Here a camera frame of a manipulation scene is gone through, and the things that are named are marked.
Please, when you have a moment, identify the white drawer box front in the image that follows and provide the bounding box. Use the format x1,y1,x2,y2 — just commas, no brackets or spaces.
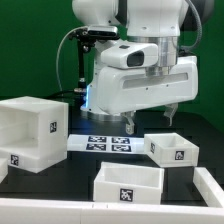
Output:
93,162,164,204

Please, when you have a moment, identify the grey cable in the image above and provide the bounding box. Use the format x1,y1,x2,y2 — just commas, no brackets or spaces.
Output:
55,26,88,93

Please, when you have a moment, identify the white left fence block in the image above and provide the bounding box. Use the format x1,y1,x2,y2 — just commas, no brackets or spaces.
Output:
0,158,8,183

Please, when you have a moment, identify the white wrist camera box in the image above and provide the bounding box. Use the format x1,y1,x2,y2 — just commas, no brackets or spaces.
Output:
101,42,158,69

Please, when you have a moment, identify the large white drawer cabinet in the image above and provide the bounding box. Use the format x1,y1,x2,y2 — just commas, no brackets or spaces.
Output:
0,96,68,173

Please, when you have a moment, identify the white drawer box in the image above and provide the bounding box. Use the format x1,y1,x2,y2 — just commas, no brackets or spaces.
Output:
93,162,164,204
144,133,199,168

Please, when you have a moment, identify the white fence rail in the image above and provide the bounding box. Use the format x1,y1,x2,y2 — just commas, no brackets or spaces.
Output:
0,198,224,224
193,167,224,208

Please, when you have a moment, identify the white right fence rail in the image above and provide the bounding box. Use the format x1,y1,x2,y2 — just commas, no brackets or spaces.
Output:
193,167,224,208

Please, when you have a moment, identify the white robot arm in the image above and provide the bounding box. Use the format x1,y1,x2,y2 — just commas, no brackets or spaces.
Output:
72,0,215,134

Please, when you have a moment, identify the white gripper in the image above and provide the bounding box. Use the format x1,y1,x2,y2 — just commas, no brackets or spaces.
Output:
97,56,198,134

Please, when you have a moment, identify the white marker plate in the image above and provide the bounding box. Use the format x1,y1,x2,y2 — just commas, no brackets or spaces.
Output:
67,134,144,154

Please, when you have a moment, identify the white front fence rail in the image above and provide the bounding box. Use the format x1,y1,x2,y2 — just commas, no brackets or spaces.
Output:
0,198,224,224

